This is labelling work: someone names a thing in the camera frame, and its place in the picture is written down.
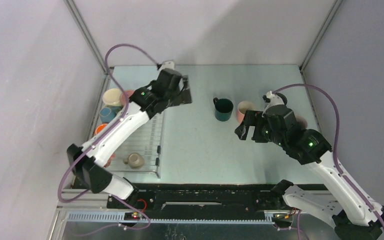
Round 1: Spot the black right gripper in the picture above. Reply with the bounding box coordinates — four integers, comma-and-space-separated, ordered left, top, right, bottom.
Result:
235, 109, 286, 148

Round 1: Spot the pink mug white inside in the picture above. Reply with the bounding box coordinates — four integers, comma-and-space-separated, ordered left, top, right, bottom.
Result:
236, 100, 256, 124

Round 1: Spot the dark teal mug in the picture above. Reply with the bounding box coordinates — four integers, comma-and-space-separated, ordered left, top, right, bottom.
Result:
212, 97, 234, 122

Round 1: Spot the lilac mug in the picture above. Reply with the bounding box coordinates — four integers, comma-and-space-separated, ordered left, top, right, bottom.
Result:
295, 115, 308, 130

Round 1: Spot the pink patterned mug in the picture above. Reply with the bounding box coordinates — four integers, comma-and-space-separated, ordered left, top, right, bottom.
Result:
119, 89, 135, 106

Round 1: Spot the small beige cup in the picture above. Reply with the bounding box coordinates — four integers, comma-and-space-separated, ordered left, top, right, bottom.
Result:
123, 152, 145, 169

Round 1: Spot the dark grey mug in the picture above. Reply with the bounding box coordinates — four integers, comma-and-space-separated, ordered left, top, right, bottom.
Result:
270, 92, 288, 106

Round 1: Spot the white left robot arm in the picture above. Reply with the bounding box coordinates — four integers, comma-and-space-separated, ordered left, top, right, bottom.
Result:
66, 68, 192, 208

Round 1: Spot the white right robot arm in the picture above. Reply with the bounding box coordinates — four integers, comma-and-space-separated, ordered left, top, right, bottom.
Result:
234, 104, 384, 240

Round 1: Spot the cream mug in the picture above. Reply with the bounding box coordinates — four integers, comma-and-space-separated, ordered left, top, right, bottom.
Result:
101, 88, 123, 107

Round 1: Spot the light blue mug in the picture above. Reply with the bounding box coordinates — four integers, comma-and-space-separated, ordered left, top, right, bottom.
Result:
99, 105, 123, 124

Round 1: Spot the orange mug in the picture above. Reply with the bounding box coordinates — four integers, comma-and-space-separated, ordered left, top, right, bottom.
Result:
94, 123, 108, 136

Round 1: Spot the salmon pink pitcher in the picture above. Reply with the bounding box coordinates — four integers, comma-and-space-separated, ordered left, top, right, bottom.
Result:
104, 153, 116, 168

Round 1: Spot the metal wire dish rack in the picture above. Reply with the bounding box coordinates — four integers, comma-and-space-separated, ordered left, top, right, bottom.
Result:
87, 103, 165, 181

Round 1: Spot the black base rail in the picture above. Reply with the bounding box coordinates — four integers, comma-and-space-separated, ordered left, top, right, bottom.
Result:
125, 183, 293, 220

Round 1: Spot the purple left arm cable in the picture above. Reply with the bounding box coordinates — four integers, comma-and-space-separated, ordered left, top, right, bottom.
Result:
57, 43, 161, 238

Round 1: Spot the grey cable tray strip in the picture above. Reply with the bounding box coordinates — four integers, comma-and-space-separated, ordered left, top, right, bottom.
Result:
66, 211, 274, 225

